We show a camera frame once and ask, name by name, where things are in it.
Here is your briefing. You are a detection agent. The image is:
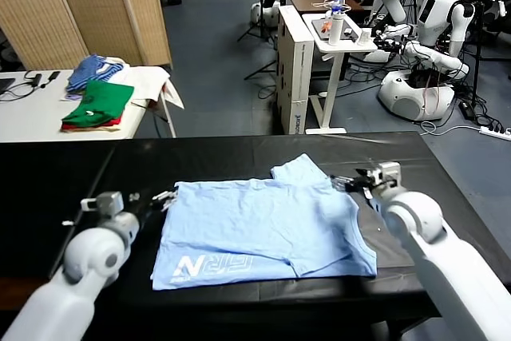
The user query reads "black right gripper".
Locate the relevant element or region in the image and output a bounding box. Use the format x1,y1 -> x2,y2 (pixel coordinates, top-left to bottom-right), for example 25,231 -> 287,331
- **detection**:
328,173 -> 381,199

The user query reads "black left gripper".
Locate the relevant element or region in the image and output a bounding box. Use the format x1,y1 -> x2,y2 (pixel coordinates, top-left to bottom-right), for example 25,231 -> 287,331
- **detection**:
128,190 -> 178,223

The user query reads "light blue t-shirt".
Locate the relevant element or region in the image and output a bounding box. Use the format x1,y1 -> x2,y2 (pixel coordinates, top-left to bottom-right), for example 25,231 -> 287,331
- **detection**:
150,153 -> 378,291

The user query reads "small white robot base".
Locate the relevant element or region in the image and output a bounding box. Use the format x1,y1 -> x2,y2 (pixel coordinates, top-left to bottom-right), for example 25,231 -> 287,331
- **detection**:
250,2 -> 280,30

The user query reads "black table cover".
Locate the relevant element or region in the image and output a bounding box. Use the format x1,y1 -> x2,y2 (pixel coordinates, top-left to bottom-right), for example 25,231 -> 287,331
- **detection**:
0,131 -> 511,330

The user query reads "folded red shirt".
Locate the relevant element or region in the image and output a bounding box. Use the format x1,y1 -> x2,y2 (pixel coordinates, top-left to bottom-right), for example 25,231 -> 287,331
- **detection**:
61,115 -> 122,132

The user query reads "white humanoid robot with base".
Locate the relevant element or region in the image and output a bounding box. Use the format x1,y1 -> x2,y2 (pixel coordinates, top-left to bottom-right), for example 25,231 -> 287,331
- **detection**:
373,0 -> 478,122

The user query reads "white standing desk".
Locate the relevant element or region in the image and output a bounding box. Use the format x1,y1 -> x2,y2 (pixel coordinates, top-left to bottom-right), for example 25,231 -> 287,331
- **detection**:
301,12 -> 378,135

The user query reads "tall white cardboard box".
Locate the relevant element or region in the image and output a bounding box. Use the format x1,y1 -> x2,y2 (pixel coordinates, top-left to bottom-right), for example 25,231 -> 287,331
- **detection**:
275,5 -> 315,135

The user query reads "folded green shirt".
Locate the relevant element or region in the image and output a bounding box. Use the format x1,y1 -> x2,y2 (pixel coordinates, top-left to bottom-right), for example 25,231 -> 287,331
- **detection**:
61,79 -> 135,127

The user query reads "white cloth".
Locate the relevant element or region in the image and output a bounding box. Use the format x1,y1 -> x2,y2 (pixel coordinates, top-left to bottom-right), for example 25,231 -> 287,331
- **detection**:
115,62 -> 186,110

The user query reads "white cylinder flask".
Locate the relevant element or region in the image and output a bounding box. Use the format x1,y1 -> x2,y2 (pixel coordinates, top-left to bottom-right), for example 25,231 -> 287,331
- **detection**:
327,14 -> 343,45

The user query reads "blue striped shirt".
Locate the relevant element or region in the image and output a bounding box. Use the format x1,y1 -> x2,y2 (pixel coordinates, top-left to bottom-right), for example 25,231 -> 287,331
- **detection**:
65,54 -> 124,92

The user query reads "white power strip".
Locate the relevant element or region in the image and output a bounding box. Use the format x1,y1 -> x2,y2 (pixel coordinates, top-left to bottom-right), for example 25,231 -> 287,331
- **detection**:
480,125 -> 511,137

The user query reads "white side table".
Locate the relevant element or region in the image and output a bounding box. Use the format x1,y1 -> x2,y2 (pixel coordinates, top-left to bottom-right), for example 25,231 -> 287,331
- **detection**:
0,67 -> 177,143

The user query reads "black tripod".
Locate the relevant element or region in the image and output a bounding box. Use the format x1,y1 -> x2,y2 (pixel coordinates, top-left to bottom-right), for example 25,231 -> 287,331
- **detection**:
237,0 -> 280,44

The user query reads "black light stand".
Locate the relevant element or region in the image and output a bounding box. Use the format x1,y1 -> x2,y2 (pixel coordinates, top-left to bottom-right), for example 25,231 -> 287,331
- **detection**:
469,0 -> 485,109

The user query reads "bamboo folding screen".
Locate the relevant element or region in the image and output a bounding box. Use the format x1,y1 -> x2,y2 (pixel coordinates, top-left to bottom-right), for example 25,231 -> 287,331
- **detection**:
0,0 -> 172,71

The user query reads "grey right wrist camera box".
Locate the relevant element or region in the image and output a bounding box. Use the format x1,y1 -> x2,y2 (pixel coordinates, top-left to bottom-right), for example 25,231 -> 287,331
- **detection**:
373,161 -> 402,191

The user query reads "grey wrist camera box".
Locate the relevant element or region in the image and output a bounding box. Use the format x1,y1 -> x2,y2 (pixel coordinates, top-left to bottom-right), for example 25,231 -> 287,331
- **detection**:
81,192 -> 125,214
373,161 -> 402,191

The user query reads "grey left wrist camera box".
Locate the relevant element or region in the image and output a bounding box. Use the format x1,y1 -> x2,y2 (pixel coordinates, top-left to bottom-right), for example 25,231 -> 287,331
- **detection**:
81,192 -> 125,214

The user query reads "black cable with adapter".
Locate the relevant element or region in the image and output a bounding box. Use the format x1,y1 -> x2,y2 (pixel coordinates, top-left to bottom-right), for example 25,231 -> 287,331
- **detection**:
0,70 -> 62,102

